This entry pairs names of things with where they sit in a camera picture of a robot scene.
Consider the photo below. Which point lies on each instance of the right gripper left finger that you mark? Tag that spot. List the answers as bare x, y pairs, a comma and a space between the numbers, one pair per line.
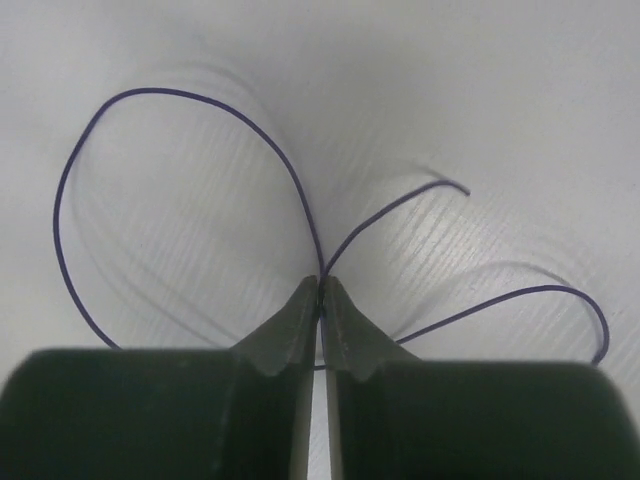
237, 413

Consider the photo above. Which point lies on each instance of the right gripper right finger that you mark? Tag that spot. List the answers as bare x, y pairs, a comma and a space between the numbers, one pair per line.
393, 415

